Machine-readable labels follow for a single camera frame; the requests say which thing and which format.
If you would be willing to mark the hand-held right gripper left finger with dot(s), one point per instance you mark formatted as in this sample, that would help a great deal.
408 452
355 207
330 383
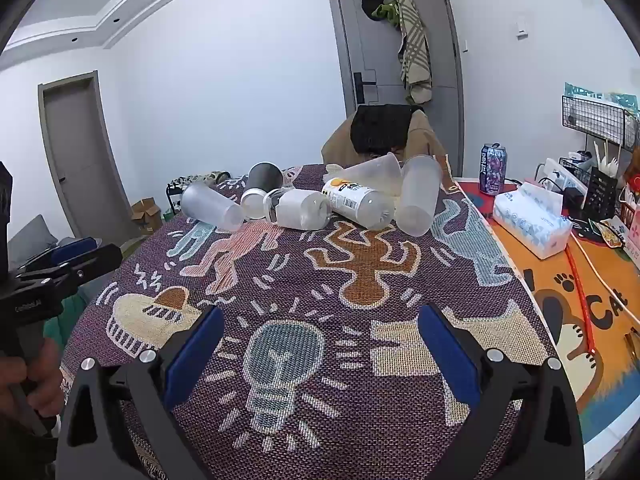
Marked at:
194 357

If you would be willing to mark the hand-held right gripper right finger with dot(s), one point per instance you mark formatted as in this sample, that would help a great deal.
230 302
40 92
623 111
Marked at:
448 357

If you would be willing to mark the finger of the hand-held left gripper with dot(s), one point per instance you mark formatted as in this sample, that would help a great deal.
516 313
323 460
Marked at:
92 262
72 251

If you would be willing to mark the frosted clear plastic cup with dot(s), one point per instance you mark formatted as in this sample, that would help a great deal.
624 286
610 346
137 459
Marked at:
212 206

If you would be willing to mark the black cup with white rim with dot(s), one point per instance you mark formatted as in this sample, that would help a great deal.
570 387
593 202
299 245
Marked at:
252 204

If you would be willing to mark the tall frosted plastic cup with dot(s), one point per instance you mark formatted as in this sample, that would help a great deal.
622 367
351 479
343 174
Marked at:
419 195

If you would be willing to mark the white plastic cup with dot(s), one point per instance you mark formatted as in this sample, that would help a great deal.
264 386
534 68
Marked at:
300 209

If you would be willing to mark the frosted cone-shaped cup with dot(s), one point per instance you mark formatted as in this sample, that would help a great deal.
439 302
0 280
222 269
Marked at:
372 170

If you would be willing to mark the person's left hand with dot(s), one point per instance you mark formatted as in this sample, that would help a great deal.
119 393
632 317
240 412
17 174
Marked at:
45 380

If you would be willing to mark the cardboard box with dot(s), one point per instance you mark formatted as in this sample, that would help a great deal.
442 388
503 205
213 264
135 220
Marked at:
146 215

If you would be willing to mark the grey room door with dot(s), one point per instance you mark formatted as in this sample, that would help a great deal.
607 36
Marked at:
80 160

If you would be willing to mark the orange cat table mat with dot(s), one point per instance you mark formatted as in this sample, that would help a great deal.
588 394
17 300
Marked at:
550 285

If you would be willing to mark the patterned stool cushion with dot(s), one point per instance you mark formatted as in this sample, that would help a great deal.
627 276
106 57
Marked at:
200 180

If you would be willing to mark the purple printed blanket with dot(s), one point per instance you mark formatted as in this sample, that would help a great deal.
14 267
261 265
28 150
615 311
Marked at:
310 280

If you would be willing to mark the red stick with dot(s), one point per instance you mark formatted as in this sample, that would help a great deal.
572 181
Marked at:
580 295

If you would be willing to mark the white tissue pack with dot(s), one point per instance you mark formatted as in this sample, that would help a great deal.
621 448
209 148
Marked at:
532 220

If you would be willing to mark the clear bottle with label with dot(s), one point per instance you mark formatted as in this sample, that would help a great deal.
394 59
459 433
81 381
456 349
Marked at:
357 200

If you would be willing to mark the purple drink can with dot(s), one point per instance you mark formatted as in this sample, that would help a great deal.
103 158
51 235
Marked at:
492 170

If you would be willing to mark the yellow snack packet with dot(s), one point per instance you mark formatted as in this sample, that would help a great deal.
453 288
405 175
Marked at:
612 234

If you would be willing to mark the white power strip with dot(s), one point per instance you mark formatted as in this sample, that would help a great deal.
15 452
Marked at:
560 172

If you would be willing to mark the black mesh desk holder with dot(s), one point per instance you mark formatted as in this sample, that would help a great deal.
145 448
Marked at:
600 187

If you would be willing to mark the black quilted garment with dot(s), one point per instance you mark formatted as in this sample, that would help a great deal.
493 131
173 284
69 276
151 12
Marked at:
382 127

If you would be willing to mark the grey entrance door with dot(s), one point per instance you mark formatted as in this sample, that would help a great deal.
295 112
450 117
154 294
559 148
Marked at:
380 60

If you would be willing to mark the plaid scarf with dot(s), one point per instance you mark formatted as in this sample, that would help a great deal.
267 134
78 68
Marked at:
415 45

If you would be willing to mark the green hanging cloth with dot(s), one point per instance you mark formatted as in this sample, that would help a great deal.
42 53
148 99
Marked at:
389 14

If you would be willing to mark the black hat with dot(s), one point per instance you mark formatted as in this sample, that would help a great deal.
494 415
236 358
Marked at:
371 4

